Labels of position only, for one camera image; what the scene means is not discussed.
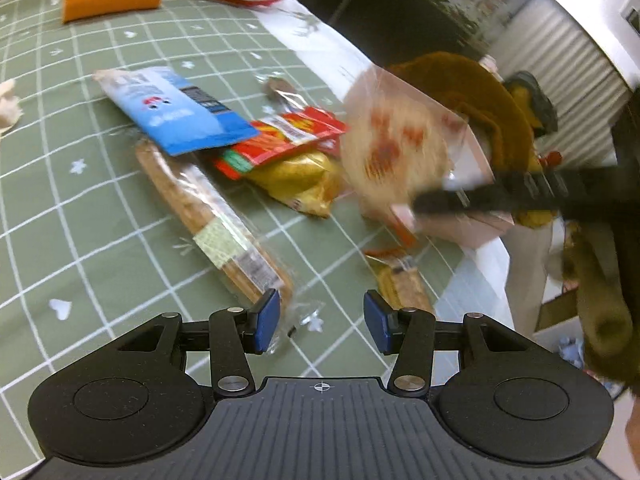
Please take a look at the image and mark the brown plush toy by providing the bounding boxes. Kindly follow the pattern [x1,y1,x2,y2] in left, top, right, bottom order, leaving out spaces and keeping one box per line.
[387,51,560,228]

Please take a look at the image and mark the red snack packet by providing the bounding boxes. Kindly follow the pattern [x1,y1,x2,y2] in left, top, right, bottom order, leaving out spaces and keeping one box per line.
[214,106,349,182]

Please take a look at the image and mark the long biscuit clear packet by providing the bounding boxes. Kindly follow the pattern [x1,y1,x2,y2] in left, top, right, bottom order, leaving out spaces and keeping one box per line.
[134,139,326,356]

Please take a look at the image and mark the round bread clear packet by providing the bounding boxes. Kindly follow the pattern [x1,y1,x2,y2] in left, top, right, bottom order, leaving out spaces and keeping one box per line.
[339,62,501,241]

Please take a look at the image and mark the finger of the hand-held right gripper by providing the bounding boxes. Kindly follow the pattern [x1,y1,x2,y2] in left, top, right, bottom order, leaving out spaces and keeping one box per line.
[412,165,621,222]

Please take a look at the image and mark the small cracker clear packet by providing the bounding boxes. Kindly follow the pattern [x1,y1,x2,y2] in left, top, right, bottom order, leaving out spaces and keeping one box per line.
[364,246,437,318]

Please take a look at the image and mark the green checkered tablecloth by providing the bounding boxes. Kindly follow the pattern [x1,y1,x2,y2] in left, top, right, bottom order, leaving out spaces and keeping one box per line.
[0,0,473,466]

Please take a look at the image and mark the blue snack packet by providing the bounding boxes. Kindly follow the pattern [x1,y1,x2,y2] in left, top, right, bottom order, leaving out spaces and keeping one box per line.
[94,66,261,157]

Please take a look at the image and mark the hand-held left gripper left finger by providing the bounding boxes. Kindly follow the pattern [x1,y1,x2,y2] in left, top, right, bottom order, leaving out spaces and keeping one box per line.
[117,289,281,395]

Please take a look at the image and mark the yellow snack packet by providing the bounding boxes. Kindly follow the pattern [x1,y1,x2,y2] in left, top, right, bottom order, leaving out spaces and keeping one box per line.
[244,150,346,219]

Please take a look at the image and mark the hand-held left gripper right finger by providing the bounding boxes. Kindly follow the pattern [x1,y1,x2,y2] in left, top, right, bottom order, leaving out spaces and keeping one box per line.
[363,290,532,396]

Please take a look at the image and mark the pink cardboard box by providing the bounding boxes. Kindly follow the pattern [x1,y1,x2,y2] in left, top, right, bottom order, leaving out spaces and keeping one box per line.
[392,125,518,253]

